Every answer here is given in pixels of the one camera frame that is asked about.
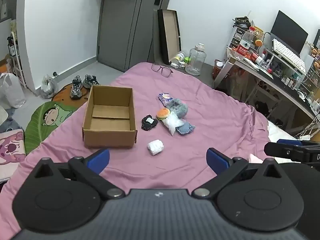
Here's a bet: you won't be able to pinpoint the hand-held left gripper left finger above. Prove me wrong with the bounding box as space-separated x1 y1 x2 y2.
32 149 126 200

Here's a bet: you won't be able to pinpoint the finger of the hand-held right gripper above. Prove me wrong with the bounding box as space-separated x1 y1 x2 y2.
264 142 304 161
276 139 303 146

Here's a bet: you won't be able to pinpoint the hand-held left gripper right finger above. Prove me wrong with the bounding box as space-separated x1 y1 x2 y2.
192 148 287 200

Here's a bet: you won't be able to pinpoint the brown cardboard box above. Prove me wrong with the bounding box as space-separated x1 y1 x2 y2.
82 85 138 149

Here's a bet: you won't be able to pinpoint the grey-blue plush toy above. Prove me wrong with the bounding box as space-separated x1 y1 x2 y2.
165 98 189 119

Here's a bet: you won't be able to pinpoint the white bedding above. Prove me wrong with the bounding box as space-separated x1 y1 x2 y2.
267 120 298 141

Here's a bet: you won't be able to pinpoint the blue knitted cloth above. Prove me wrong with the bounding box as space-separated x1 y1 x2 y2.
176 121 196 136

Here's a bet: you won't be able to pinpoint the pink bed sheet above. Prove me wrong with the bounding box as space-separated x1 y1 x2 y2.
0 62 284 233

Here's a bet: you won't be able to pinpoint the black lace cloth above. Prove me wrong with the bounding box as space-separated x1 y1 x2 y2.
141 115 159 131

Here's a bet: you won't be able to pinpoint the clear plastic bag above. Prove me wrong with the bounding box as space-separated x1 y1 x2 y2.
161 112 186 136

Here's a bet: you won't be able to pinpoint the white rolled cloth bundle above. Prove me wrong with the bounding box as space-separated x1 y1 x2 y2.
147 139 165 156

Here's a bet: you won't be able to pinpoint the white-legged dark-top desk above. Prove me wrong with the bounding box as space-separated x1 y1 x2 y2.
213 47 320 131

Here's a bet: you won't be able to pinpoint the hamburger plush toy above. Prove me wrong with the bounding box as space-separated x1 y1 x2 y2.
156 108 171 121

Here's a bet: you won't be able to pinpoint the green leaf cartoon rug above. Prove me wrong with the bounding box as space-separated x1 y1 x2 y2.
24 101 78 156

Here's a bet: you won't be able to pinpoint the brown round floor mat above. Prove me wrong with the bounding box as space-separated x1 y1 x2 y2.
51 82 92 103

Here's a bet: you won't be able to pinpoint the grey sneaker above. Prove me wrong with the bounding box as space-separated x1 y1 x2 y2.
83 74 100 89
70 75 83 99

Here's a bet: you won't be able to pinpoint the translucent bag under desk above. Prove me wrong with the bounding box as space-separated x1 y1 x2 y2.
228 67 253 101

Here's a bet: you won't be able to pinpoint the small blue printed box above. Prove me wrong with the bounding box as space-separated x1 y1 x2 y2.
158 92 173 106

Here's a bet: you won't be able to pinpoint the white keyboard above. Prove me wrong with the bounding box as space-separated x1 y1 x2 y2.
272 38 307 75

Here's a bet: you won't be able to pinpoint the grey plastic bag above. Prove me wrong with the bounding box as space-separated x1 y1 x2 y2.
40 74 59 99

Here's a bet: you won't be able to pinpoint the pink cartoon cushion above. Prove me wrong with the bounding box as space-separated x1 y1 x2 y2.
0 128 27 166

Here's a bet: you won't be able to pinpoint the clear plastic water jug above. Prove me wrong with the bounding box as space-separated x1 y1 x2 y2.
185 43 206 76

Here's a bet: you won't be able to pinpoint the clear red-label water bottle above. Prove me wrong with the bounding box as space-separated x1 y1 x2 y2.
235 26 254 61

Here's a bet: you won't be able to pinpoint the dark-framed eyeglasses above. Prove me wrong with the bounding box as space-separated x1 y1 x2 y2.
151 62 174 78

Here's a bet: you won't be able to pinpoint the black computer monitor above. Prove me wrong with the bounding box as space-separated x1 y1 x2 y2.
270 10 309 58

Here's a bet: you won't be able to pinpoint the white yellow-lid jar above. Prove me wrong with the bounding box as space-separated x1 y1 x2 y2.
175 51 187 64

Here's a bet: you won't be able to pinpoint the white plastic bag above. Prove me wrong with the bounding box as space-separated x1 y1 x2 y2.
0 72 26 109

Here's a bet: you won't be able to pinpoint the small drawer organizer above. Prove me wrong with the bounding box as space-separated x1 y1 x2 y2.
229 26 251 51

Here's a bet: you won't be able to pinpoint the grey door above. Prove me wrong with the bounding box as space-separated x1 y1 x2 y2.
97 0 176 73

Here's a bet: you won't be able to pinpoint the white shelf rack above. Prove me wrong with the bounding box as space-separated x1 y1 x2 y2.
6 21 27 88

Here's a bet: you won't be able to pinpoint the flat cardboard tray leaning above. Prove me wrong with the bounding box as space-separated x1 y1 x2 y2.
157 9 182 66

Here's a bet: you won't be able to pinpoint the white power strip with cables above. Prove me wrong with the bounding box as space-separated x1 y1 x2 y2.
297 114 320 141

